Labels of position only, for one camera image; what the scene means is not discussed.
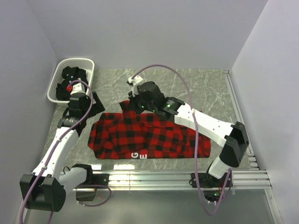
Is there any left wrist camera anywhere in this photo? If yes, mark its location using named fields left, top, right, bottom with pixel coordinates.
left=66, top=80, right=89, bottom=96

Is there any aluminium mounting rail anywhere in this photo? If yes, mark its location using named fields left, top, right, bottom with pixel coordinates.
left=59, top=169, right=273, bottom=192

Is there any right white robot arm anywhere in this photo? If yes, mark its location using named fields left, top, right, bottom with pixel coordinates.
left=127, top=77, right=249, bottom=187

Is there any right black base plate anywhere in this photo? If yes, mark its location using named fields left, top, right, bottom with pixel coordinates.
left=198, top=173, right=233, bottom=189

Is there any red black plaid shirt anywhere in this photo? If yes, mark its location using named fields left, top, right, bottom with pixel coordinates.
left=87, top=101, right=211, bottom=160

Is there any aluminium side rail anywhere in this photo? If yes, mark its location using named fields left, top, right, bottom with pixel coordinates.
left=223, top=70, right=260, bottom=170

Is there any black shirt in basket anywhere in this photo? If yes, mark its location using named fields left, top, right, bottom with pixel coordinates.
left=56, top=66, right=88, bottom=101

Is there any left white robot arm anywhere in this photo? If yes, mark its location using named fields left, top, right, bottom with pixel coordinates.
left=20, top=92, right=105, bottom=212

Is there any white plastic laundry basket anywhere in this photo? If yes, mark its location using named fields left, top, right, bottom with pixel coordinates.
left=47, top=58, right=95, bottom=106

